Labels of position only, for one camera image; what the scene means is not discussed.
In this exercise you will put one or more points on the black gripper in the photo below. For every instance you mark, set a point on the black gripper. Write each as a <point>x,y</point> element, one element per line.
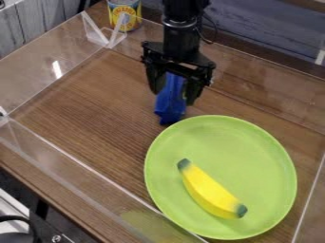
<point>196,67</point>

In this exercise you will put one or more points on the blue star-shaped block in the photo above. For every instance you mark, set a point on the blue star-shaped block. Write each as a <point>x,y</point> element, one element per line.
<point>172,103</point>

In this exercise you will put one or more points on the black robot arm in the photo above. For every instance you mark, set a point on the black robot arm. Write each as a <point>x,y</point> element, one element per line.
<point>177,55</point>

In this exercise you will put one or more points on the green plate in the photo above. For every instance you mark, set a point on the green plate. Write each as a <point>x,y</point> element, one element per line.
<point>244,158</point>

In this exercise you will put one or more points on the yellow printed can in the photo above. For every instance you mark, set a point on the yellow printed can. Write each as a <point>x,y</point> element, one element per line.
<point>126,11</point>

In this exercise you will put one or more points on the yellow toy banana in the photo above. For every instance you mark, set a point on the yellow toy banana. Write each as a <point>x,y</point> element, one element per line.
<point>209,193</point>

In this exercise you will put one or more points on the clear acrylic corner bracket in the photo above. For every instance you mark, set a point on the clear acrylic corner bracket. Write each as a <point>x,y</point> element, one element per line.
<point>106,37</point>

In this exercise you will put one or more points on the clear acrylic enclosure wall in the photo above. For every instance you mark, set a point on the clear acrylic enclosure wall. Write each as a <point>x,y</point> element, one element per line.
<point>78,124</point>

